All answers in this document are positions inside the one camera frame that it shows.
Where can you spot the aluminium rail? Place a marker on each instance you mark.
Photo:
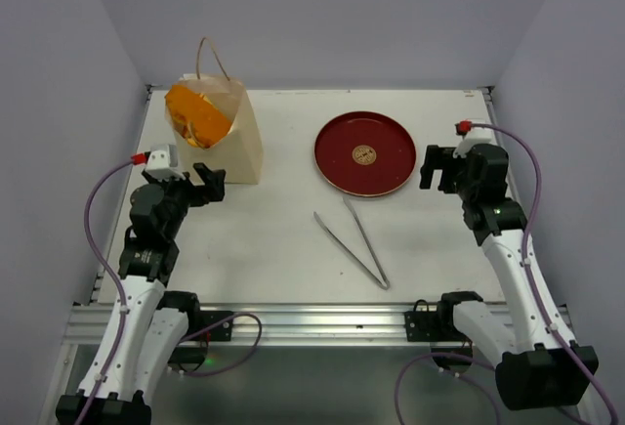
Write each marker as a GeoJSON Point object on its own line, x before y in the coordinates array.
{"type": "Point", "coordinates": [287, 325]}

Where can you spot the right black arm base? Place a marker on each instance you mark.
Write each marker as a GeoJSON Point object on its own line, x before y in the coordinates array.
{"type": "Point", "coordinates": [423, 324]}

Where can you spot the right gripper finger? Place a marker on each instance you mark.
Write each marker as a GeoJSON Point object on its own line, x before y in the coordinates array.
{"type": "Point", "coordinates": [426, 177]}
{"type": "Point", "coordinates": [438, 158]}

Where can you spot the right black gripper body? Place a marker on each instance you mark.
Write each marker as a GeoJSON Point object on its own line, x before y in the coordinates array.
{"type": "Point", "coordinates": [444, 171]}

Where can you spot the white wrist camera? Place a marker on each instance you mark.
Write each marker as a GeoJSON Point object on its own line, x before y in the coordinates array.
{"type": "Point", "coordinates": [162, 163]}
{"type": "Point", "coordinates": [471, 134]}

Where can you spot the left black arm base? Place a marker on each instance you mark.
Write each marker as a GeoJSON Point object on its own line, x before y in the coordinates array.
{"type": "Point", "coordinates": [190, 358]}

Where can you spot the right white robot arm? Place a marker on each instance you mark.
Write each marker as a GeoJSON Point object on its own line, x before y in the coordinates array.
{"type": "Point", "coordinates": [537, 360]}

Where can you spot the braided fake bread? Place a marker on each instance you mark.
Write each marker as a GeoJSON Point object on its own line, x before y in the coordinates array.
{"type": "Point", "coordinates": [195, 118]}

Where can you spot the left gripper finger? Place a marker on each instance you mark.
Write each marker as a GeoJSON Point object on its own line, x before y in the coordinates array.
{"type": "Point", "coordinates": [209, 177]}
{"type": "Point", "coordinates": [211, 192]}

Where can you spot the beige paper bag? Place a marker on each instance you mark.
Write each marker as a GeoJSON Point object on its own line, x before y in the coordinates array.
{"type": "Point", "coordinates": [240, 153]}

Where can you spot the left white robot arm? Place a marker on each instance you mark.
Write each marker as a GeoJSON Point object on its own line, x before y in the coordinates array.
{"type": "Point", "coordinates": [147, 320]}

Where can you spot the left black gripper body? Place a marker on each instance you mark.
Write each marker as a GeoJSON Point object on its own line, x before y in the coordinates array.
{"type": "Point", "coordinates": [179, 194]}

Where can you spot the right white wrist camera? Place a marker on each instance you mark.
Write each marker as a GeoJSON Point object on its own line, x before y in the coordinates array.
{"type": "Point", "coordinates": [471, 134]}

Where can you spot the red round tray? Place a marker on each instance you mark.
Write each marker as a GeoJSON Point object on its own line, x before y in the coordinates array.
{"type": "Point", "coordinates": [365, 154]}

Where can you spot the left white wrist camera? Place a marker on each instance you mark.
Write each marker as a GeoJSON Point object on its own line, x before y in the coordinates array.
{"type": "Point", "coordinates": [162, 163]}

